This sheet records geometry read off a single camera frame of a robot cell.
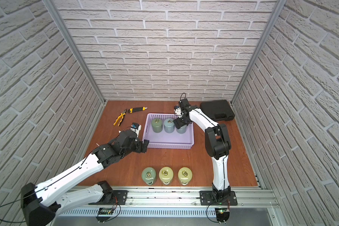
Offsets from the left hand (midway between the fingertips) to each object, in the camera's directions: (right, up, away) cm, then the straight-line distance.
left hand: (144, 137), depth 77 cm
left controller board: (-20, -39, -6) cm, 44 cm away
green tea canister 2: (+4, -19, -4) cm, 20 cm away
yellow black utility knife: (-18, +17, +34) cm, 42 cm away
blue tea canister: (+13, +5, +19) cm, 23 cm away
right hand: (+24, +8, +22) cm, 33 cm away
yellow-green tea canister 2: (+23, -20, -3) cm, 30 cm away
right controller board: (+42, -39, -6) cm, 58 cm away
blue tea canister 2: (+23, +2, +20) cm, 31 cm away
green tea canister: (+5, +6, +18) cm, 20 cm away
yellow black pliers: (-24, +13, +32) cm, 43 cm away
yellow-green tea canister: (+13, -19, -3) cm, 24 cm away
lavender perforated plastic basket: (+12, -6, +20) cm, 24 cm away
